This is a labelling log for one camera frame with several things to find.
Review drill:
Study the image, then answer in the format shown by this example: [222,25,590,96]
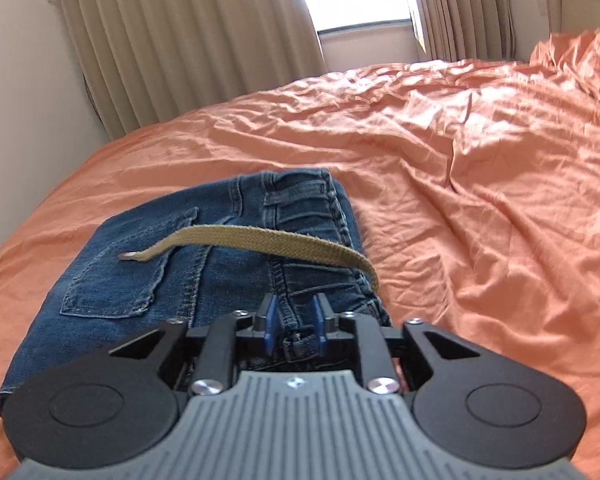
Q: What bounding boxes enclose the orange pillow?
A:
[529,29,600,101]

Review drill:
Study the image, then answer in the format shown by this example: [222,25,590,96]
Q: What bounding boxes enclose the beige curtain right panel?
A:
[411,0,516,62]

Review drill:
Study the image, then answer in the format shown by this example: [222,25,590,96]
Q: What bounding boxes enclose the tan woven belt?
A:
[118,224,379,294]

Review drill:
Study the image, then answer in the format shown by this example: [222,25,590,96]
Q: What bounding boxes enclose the beige curtain panel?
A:
[411,0,516,62]
[59,0,326,140]

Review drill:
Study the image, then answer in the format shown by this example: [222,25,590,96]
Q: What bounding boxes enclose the orange bed sheet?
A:
[0,56,600,480]

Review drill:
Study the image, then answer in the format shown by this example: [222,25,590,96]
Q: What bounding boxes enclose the beige curtain left panel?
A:
[59,0,326,140]

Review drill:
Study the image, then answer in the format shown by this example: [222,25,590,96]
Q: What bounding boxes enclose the blue denim jeans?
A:
[0,168,390,406]

